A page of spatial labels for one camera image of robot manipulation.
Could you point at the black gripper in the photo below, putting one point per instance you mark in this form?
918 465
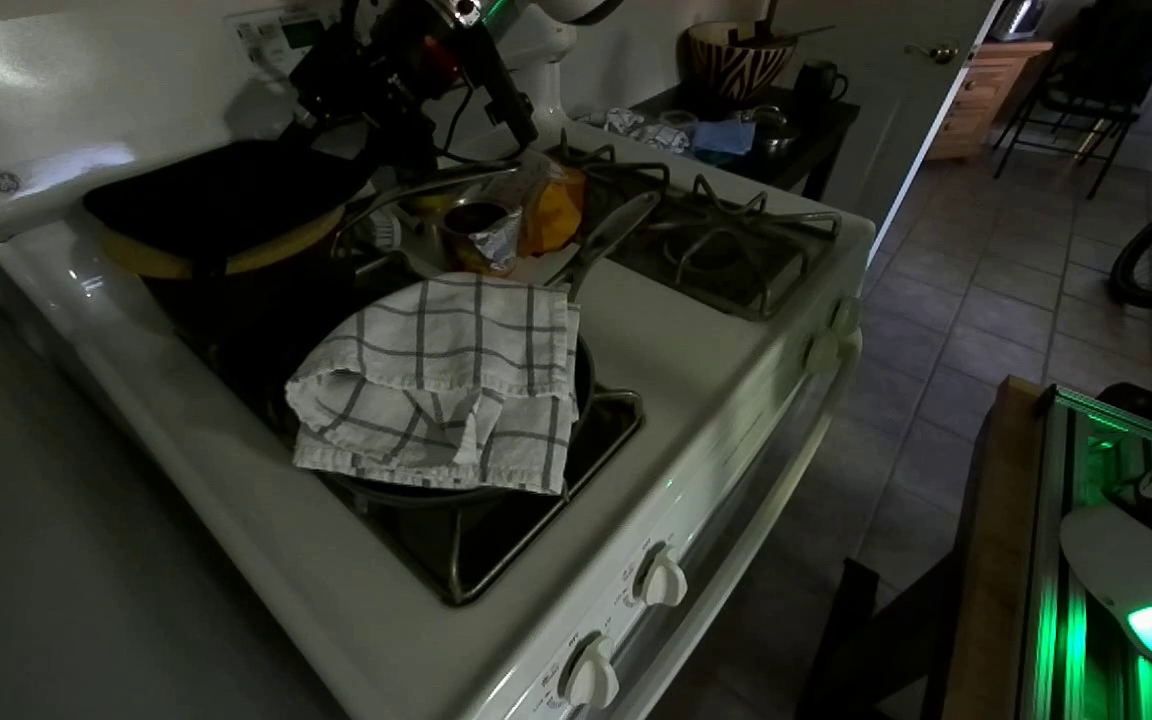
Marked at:
381 60

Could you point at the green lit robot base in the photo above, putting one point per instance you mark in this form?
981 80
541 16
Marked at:
1054 605

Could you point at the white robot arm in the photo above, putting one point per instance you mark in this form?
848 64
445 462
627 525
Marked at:
532 35

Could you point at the orange yellow object in pot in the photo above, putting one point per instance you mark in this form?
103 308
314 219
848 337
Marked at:
552 213

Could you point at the black square pan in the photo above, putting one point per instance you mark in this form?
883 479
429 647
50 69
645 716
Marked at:
222 213

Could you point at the black left burner grate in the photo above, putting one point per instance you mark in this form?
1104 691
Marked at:
255 328

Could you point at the black burner grate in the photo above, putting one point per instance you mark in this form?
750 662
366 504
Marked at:
255 328
728 255

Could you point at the white checkered dish towel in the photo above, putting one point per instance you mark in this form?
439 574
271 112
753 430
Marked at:
445 385

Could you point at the striped woven basket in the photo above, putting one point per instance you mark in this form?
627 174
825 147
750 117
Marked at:
728 56

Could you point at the blue cloth on table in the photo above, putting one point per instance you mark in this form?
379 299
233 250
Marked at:
723 138

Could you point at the white gas stove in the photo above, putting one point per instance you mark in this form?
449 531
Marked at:
728 413

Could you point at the black right burner grate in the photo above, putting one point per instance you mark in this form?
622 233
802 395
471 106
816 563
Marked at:
728 255

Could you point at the dark side table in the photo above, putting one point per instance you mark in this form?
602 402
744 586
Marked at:
792 147

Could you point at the black mug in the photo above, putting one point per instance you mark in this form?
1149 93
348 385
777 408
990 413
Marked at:
821 86

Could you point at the white stove knob far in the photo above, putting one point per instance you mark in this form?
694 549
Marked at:
831 351

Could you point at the white stove knob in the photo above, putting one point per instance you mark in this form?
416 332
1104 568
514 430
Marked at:
588 674
831 351
660 581

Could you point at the white stove knob near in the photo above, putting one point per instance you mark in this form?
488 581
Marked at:
588 674

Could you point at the dark chair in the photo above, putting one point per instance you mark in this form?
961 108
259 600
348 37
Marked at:
1100 73

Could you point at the steel pot with handle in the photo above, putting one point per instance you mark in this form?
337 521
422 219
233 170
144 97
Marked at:
409 219

